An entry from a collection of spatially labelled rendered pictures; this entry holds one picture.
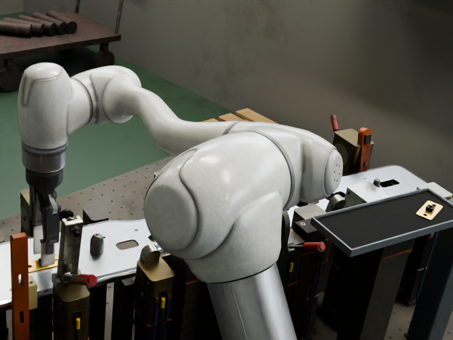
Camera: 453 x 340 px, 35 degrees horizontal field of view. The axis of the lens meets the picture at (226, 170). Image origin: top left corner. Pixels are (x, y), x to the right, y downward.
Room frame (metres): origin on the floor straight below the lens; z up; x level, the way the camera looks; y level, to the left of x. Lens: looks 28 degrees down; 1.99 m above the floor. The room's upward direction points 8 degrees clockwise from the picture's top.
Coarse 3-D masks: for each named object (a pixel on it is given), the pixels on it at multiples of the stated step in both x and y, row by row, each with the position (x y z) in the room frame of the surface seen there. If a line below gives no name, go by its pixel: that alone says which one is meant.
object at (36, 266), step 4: (56, 256) 1.32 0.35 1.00; (32, 260) 1.29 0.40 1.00; (36, 260) 1.29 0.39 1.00; (28, 264) 1.28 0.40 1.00; (32, 264) 1.28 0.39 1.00; (36, 264) 1.28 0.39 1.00; (52, 264) 1.29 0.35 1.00; (56, 264) 1.29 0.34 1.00; (28, 268) 1.26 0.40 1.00; (32, 268) 1.26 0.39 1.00; (36, 268) 1.27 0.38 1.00; (40, 268) 1.27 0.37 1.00; (44, 268) 1.27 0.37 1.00; (28, 272) 1.25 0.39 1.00; (32, 272) 1.26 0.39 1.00
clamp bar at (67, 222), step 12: (60, 216) 1.17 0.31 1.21; (72, 216) 1.18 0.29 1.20; (72, 228) 1.14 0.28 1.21; (60, 240) 1.16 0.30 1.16; (72, 240) 1.15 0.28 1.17; (60, 252) 1.16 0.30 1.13; (72, 252) 1.16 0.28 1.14; (60, 264) 1.16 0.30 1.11; (72, 264) 1.16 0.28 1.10; (60, 276) 1.16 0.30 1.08
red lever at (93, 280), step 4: (68, 276) 1.15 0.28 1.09; (72, 276) 1.13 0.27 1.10; (76, 276) 1.12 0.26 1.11; (80, 276) 1.10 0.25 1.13; (84, 276) 1.09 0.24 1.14; (88, 276) 1.08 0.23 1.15; (92, 276) 1.08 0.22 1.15; (64, 280) 1.16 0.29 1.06; (68, 280) 1.15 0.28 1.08; (72, 280) 1.13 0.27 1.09; (76, 280) 1.11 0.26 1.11; (80, 280) 1.09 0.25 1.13; (84, 280) 1.07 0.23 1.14; (88, 280) 1.07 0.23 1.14; (92, 280) 1.07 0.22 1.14; (96, 280) 1.08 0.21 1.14; (80, 284) 1.10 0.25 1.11; (84, 284) 1.08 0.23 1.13; (88, 284) 1.07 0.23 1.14; (92, 284) 1.07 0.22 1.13
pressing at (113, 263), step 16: (352, 176) 1.91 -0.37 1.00; (368, 176) 1.92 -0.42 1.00; (384, 176) 1.93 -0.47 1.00; (400, 176) 1.95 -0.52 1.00; (416, 176) 1.97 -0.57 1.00; (336, 192) 1.80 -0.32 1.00; (400, 192) 1.85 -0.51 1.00; (96, 224) 1.48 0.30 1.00; (112, 224) 1.48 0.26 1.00; (128, 224) 1.49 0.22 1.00; (144, 224) 1.50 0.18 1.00; (32, 240) 1.37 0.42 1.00; (112, 240) 1.41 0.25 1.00; (128, 240) 1.43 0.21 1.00; (144, 240) 1.43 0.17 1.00; (0, 256) 1.29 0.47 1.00; (32, 256) 1.31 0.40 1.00; (80, 256) 1.33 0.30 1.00; (96, 256) 1.34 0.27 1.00; (112, 256) 1.35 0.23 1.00; (128, 256) 1.36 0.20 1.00; (0, 272) 1.24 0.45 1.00; (48, 272) 1.26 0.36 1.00; (96, 272) 1.29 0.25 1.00; (112, 272) 1.29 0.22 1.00; (128, 272) 1.30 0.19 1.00; (0, 288) 1.19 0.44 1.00; (48, 288) 1.21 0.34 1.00; (0, 304) 1.13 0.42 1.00
